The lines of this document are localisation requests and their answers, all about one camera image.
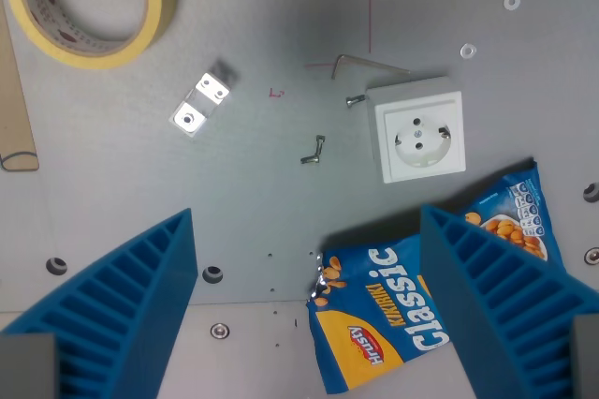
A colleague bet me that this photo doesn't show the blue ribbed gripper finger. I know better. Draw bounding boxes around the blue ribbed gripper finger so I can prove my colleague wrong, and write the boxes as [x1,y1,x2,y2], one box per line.
[0,207,197,399]
[419,204,599,399]

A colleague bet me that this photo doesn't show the blue peanut snack bag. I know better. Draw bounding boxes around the blue peanut snack bag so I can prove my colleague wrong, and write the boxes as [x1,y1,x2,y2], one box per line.
[306,157,568,396]

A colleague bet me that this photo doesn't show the beige cardboard tube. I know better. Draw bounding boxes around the beige cardboard tube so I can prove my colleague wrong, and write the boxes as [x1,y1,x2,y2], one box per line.
[0,0,39,172]

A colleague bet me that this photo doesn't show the yellow masking tape roll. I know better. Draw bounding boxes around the yellow masking tape roll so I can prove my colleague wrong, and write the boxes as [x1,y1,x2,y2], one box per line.
[4,0,179,70]

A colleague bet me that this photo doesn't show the metal hex allen key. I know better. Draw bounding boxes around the metal hex allen key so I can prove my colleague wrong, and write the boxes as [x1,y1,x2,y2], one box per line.
[329,53,411,81]

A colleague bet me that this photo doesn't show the white electrical wall socket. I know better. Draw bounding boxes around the white electrical wall socket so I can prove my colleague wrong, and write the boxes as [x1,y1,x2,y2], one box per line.
[365,76,467,185]

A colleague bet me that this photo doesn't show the shiny metal angle bracket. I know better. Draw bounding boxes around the shiny metal angle bracket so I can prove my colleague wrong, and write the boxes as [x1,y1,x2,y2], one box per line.
[168,59,241,139]

